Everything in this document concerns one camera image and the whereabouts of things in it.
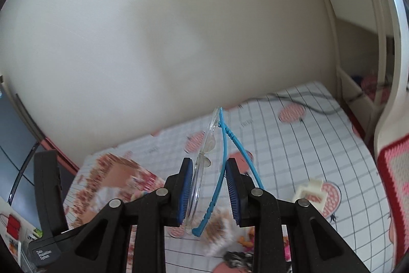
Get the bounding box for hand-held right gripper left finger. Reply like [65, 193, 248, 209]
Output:
[61, 158, 195, 273]

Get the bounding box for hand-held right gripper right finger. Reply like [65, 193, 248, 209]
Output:
[224, 158, 371, 273]

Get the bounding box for cotton swab bag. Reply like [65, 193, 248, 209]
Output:
[200, 207, 238, 256]

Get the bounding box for small orange doll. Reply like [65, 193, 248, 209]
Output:
[238, 226, 256, 249]

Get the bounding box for clear glasses blue temples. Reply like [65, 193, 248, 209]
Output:
[182, 106, 266, 237]

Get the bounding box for small black toy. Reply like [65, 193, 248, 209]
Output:
[224, 250, 256, 269]

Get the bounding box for floral paper box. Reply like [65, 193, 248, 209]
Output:
[64, 153, 167, 229]

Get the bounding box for white hair claw clip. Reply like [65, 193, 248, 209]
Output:
[292, 179, 326, 210]

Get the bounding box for small red box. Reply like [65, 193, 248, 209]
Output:
[6, 215, 21, 237]

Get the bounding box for dark glossy panel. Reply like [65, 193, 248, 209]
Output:
[0, 81, 42, 203]

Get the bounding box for grid pomegranate print tablecloth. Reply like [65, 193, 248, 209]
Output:
[62, 81, 398, 273]

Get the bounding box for red pink crochet cushion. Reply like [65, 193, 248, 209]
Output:
[377, 135, 409, 261]

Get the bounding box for black cable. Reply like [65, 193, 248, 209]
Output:
[243, 93, 344, 115]

